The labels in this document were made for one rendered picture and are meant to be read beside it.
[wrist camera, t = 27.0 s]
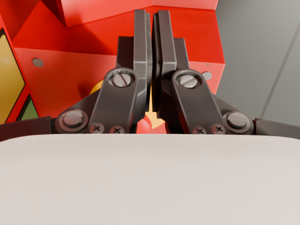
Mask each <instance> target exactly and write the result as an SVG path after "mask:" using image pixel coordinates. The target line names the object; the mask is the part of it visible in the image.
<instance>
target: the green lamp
mask: <svg viewBox="0 0 300 225"><path fill-rule="evenodd" d="M34 118H38V115H37V112H36V110H35V108H34V105H33V103H32V101H31V99H30V100H29V102H28V104H27V106H26V108H25V110H24V112H23V114H22V116H21V118H20V120H19V121H22V120H28V119H34Z"/></svg>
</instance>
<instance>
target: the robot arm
mask: <svg viewBox="0 0 300 225"><path fill-rule="evenodd" d="M150 90H151V96H152V112H156V113H157V119H162V120H164V121H165V129H166V134H136V133H137V128H138V122H139V121H140V120H141V119H144V117H145V113H146V112H149V107H150ZM0 225H300V127H299V126H296V125H290V124H285V123H280V122H275V121H269V120H264V119H259V118H255V120H251V119H250V117H249V116H247V115H246V114H245V113H244V112H242V111H240V110H239V109H237V108H236V107H234V106H232V105H231V104H229V103H227V102H226V101H224V100H223V99H221V98H220V97H218V96H216V95H215V94H213V93H211V90H210V88H209V86H208V84H207V82H206V79H205V77H204V76H203V75H202V74H201V73H200V72H198V71H196V70H193V69H190V65H189V60H188V54H187V49H186V44H185V40H184V38H181V37H173V33H172V27H171V18H170V12H169V10H158V12H157V13H153V24H152V36H151V27H150V13H148V12H146V10H145V9H134V36H118V44H117V59H116V68H114V69H111V70H110V71H108V72H107V73H106V75H105V77H104V80H103V83H102V85H101V88H100V89H98V90H96V91H95V92H93V93H92V94H90V95H88V96H87V97H85V98H83V99H82V100H80V101H79V102H77V103H76V104H74V105H72V106H71V107H69V108H67V109H66V110H64V111H63V112H61V113H60V114H59V115H58V117H56V118H51V116H46V117H39V118H34V119H28V120H22V121H15V122H9V123H4V124H1V125H0Z"/></svg>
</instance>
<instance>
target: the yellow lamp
mask: <svg viewBox="0 0 300 225"><path fill-rule="evenodd" d="M24 84H25V83H24V81H23V78H22V76H21V73H20V71H19V69H18V66H17V63H16V61H15V59H14V56H13V54H12V52H11V49H10V47H9V44H8V42H7V39H6V37H5V35H4V34H3V35H2V36H1V38H0V125H1V124H4V123H5V121H6V119H7V117H8V115H9V113H10V111H11V109H12V108H13V106H14V104H15V102H16V100H17V98H18V96H19V94H20V92H21V91H22V88H23V86H24Z"/></svg>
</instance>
